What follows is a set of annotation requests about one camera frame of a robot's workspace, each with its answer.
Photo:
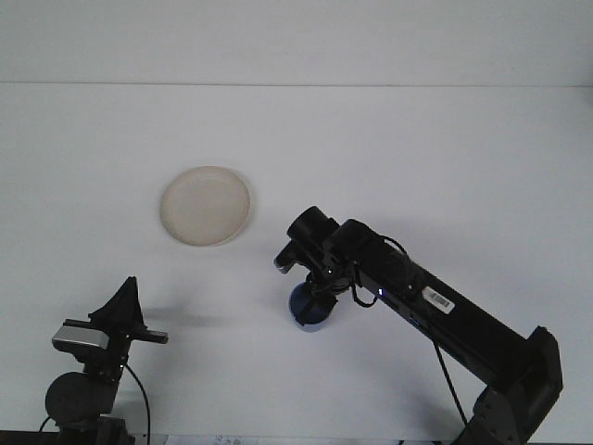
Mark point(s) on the pale round plate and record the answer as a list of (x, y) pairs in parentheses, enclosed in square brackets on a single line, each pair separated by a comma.
[(206, 206)]

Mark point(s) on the white printed paper sheet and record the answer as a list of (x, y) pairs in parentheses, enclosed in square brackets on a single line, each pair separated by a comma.
[(222, 440)]

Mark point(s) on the pale blue cup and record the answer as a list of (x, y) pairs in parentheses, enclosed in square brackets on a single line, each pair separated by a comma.
[(294, 303)]

